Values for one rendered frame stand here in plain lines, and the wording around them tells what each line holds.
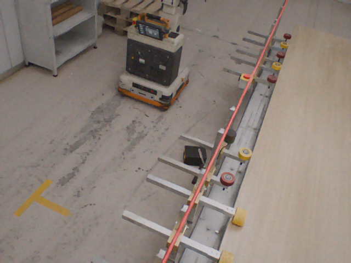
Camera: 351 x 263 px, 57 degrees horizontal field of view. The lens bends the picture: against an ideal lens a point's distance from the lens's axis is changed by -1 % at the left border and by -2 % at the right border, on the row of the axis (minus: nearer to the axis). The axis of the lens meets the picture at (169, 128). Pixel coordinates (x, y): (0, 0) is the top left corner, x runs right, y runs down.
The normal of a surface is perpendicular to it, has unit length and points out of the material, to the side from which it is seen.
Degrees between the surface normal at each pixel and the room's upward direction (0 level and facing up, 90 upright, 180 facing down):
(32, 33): 90
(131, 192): 0
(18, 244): 0
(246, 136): 0
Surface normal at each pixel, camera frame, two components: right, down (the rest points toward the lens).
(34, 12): -0.40, 0.56
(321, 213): 0.12, -0.75
